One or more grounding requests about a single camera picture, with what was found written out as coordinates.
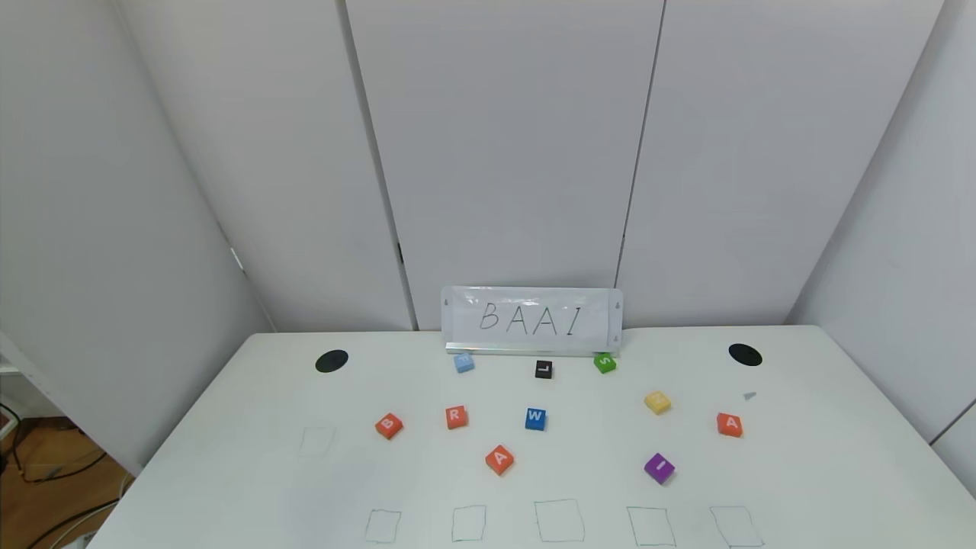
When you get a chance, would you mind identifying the clear sign holder BAAI paper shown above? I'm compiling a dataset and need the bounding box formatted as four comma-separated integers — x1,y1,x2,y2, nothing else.
441,286,624,357

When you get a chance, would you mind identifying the black floor cable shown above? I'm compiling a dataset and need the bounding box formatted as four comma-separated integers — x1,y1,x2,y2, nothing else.
0,403,108,484
27,497,123,549

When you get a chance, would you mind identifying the white shelf frame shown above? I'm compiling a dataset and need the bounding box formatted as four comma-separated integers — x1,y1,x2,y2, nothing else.
0,329,77,428

